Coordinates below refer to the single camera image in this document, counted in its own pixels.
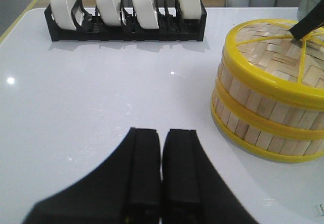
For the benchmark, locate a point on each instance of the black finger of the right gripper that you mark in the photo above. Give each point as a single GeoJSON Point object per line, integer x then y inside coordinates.
{"type": "Point", "coordinates": [310, 22]}

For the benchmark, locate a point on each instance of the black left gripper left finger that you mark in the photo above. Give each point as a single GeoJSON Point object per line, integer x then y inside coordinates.
{"type": "Point", "coordinates": [125, 188]}

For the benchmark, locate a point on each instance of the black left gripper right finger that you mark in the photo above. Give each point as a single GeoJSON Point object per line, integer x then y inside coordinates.
{"type": "Point", "coordinates": [193, 191]}

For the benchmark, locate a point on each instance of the bamboo steamer lid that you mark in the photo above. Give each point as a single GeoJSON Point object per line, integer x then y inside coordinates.
{"type": "Point", "coordinates": [264, 55]}

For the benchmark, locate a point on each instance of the bamboo steamer tier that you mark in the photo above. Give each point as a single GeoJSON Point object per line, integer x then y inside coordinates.
{"type": "Point", "coordinates": [262, 136]}
{"type": "Point", "coordinates": [264, 106]}

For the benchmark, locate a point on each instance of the black bowl rack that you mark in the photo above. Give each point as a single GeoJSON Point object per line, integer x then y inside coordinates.
{"type": "Point", "coordinates": [89, 27]}

